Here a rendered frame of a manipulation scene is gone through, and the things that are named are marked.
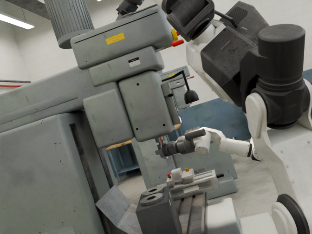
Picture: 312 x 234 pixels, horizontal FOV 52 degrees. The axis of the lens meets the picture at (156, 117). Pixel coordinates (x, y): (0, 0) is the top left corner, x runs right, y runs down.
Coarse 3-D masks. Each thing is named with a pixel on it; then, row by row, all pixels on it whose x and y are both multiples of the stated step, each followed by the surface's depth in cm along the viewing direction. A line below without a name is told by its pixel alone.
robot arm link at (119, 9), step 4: (124, 0) 152; (128, 0) 153; (132, 0) 151; (136, 0) 151; (140, 0) 152; (120, 4) 154; (124, 4) 153; (128, 4) 152; (132, 4) 153; (136, 4) 154; (140, 4) 154; (116, 8) 154; (120, 8) 152; (124, 8) 153; (128, 8) 153; (132, 8) 155; (136, 8) 158; (120, 12) 152; (124, 12) 153; (128, 12) 155; (132, 12) 158
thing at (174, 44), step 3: (174, 42) 145; (177, 42) 145; (180, 42) 145; (183, 42) 145; (168, 45) 146; (171, 45) 146; (174, 45) 145; (177, 45) 146; (159, 48) 147; (162, 48) 147; (165, 48) 147; (156, 51) 147
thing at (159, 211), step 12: (144, 192) 128; (156, 192) 123; (168, 192) 124; (144, 204) 114; (156, 204) 112; (168, 204) 111; (144, 216) 111; (156, 216) 111; (168, 216) 111; (144, 228) 112; (156, 228) 111; (168, 228) 111; (180, 228) 125
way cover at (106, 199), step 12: (108, 192) 172; (120, 192) 182; (96, 204) 153; (108, 204) 162; (120, 204) 172; (132, 204) 182; (108, 216) 153; (120, 216) 162; (132, 216) 169; (120, 228) 152; (132, 228) 157
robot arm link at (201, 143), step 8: (192, 136) 146; (200, 136) 147; (208, 136) 147; (184, 144) 150; (192, 144) 149; (200, 144) 143; (208, 144) 145; (192, 152) 152; (200, 152) 146; (208, 152) 145
